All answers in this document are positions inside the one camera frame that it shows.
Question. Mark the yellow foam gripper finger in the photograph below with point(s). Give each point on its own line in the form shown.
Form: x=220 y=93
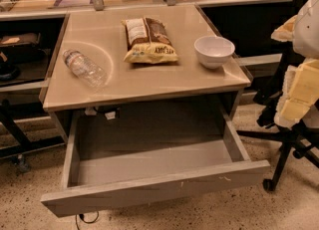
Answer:
x=284 y=33

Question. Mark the brown yellow snack bag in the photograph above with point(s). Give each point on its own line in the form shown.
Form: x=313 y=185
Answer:
x=148 y=42

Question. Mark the white bowl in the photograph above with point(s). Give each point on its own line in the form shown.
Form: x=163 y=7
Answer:
x=212 y=51

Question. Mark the yellow foam padded gripper finger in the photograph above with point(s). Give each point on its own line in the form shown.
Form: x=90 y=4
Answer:
x=300 y=92

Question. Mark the clear plastic water bottle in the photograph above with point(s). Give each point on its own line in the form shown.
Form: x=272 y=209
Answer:
x=85 y=69

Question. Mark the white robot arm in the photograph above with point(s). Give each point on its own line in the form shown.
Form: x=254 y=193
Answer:
x=306 y=32

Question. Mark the black office chair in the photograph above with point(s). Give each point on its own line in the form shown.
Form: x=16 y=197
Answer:
x=301 y=140

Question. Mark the grey top drawer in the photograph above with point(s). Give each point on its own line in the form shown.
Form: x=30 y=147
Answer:
x=152 y=152

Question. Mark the grey drawer cabinet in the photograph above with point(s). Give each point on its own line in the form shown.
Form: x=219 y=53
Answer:
x=102 y=37

